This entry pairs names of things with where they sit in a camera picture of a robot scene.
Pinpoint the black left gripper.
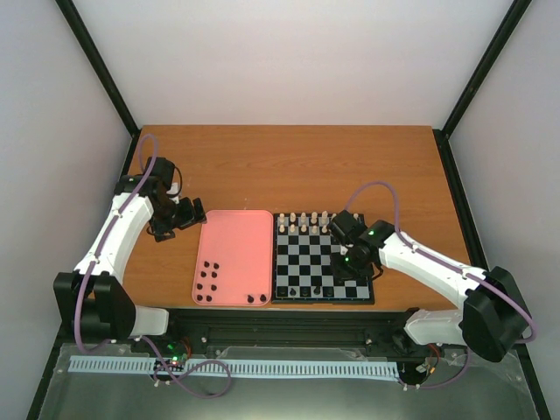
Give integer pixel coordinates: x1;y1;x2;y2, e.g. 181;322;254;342
150;197;207;242

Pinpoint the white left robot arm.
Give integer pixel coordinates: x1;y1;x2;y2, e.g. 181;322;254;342
53;175;206;353

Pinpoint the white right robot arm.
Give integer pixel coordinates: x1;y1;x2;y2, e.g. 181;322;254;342
328;213;535;362

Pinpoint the black white chess board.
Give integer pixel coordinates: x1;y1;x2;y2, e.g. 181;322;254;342
272;211;375;305

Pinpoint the pink plastic tray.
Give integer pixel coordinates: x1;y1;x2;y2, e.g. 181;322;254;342
192;210;274;307

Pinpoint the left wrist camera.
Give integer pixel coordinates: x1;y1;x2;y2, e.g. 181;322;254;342
146;157;183;197

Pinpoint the black aluminium frame rail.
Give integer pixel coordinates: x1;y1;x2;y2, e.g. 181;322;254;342
153;308;430;361

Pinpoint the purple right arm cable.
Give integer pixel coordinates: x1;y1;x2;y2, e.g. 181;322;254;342
343;181;538;390

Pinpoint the light blue cable duct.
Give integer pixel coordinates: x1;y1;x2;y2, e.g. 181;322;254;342
67;355;399;382

